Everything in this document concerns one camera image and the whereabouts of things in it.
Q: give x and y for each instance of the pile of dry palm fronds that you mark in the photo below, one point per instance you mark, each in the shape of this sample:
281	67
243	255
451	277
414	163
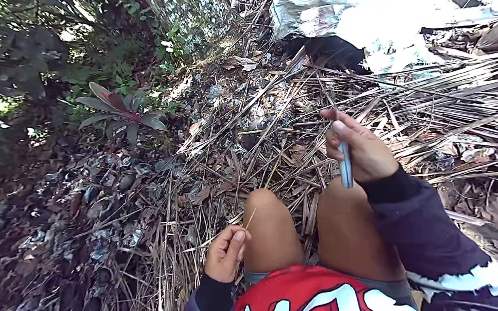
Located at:
461	103

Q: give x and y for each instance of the person's right fingers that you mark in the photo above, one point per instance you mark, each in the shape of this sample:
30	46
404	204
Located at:
332	147

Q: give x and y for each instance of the person's left index finger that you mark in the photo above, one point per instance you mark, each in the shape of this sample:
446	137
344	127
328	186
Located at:
231	231

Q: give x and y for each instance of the person's right thumb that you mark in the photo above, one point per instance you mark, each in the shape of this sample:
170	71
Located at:
347	131

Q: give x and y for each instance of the person's right index finger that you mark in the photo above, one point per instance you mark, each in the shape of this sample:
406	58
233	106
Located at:
345	117

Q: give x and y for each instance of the person's body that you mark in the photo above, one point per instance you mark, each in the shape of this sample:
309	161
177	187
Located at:
294	289

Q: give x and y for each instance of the pile of dead leaves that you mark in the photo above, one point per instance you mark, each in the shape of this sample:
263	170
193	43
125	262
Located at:
80	216

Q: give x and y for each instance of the black plastic bag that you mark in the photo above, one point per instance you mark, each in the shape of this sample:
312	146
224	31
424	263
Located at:
333	51

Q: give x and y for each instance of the white woven sack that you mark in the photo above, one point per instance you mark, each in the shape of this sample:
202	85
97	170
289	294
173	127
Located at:
331	19

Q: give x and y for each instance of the person's left hand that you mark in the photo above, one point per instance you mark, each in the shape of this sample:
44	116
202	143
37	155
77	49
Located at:
222	261

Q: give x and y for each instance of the person's left forearm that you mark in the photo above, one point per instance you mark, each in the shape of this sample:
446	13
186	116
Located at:
214	294

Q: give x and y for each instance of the person's left thumb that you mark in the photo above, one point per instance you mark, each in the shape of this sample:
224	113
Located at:
235	247

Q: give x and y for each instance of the person's right forearm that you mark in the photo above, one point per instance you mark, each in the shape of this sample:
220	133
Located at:
426	224

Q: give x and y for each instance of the thin brown stick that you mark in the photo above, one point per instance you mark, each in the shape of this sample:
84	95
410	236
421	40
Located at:
250	220

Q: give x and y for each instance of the person's legs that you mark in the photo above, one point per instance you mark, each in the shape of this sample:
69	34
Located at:
270	233

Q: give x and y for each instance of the plant with reddish leaves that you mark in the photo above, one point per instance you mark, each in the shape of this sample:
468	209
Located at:
129	115

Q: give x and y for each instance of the person's right hand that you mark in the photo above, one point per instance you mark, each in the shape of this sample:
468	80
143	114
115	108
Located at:
372	157

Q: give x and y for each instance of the green leafy bushes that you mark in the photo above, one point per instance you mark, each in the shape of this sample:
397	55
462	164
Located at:
115	56

